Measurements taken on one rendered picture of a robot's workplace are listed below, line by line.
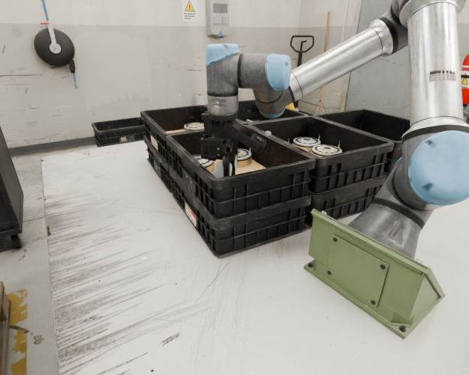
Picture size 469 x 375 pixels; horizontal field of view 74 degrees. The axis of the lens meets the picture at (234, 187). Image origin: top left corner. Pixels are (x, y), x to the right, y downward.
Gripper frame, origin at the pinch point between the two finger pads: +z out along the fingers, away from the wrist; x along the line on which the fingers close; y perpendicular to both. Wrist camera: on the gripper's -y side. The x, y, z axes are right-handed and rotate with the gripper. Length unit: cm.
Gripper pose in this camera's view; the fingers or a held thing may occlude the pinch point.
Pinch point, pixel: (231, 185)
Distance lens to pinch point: 84.7
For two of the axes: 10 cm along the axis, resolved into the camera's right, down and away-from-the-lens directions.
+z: 0.0, 9.0, 4.4
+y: -9.7, -1.1, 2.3
